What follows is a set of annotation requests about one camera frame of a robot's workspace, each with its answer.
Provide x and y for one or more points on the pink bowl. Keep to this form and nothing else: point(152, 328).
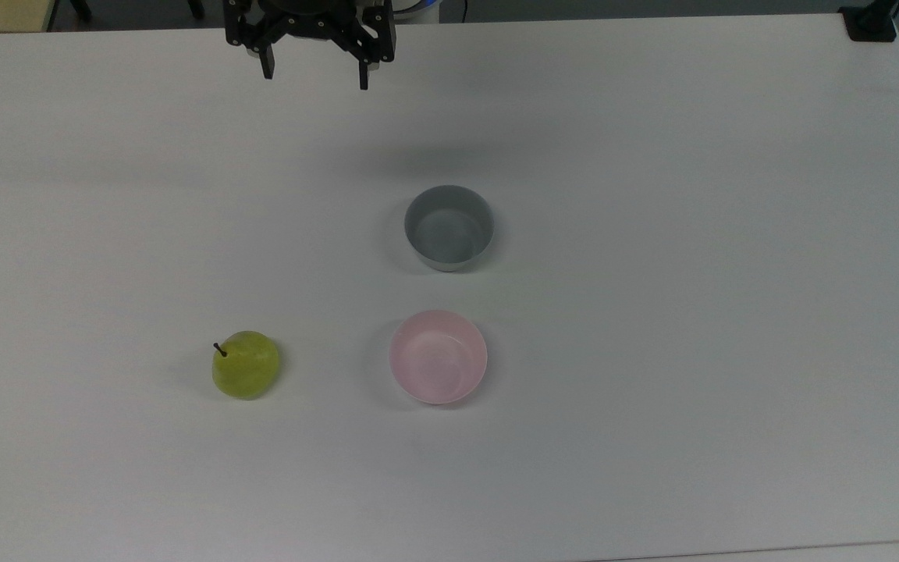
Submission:
point(438, 357)

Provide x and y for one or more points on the black table clamp stand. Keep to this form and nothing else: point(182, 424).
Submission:
point(869, 25)

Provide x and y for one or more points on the white adjacent table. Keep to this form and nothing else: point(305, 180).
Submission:
point(847, 555)

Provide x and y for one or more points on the black chair leg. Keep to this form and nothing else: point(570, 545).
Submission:
point(195, 7)
point(81, 8)

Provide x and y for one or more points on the grey bowl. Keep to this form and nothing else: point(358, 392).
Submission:
point(449, 228)

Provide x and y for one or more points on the green pear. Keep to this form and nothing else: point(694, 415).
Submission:
point(246, 367)

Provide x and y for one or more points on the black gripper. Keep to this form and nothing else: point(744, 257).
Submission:
point(309, 17)

